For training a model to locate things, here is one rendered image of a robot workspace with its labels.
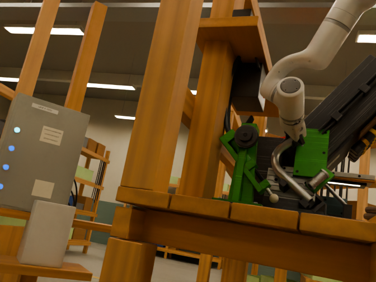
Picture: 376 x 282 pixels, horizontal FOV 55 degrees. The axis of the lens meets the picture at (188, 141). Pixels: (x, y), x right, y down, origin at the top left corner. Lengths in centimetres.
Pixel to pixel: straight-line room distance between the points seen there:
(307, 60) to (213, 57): 35
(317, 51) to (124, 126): 1094
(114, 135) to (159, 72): 1109
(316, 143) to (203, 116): 46
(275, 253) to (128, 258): 32
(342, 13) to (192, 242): 80
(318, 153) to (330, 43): 43
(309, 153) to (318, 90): 763
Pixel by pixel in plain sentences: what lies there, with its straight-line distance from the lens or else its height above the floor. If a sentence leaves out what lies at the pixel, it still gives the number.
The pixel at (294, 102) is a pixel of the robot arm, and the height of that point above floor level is 125.
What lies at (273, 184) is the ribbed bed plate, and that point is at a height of 103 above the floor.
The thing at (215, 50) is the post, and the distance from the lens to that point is 138.
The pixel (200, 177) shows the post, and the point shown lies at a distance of 122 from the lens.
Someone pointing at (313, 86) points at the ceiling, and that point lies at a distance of 907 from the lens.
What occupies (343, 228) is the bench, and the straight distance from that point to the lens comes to 77.
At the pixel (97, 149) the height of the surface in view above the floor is 212.
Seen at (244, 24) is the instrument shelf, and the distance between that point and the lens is 130.
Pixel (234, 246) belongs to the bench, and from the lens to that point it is 86.
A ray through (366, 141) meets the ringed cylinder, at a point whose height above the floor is 129.
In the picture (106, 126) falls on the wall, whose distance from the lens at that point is 1223.
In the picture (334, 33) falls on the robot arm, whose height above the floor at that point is 145.
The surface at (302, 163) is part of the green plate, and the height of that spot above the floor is 112.
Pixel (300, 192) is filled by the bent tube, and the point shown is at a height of 100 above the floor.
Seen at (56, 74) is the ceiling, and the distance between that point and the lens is 1121.
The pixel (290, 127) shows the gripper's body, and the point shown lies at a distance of 132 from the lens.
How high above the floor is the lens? 80
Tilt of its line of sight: 14 degrees up
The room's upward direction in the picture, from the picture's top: 10 degrees clockwise
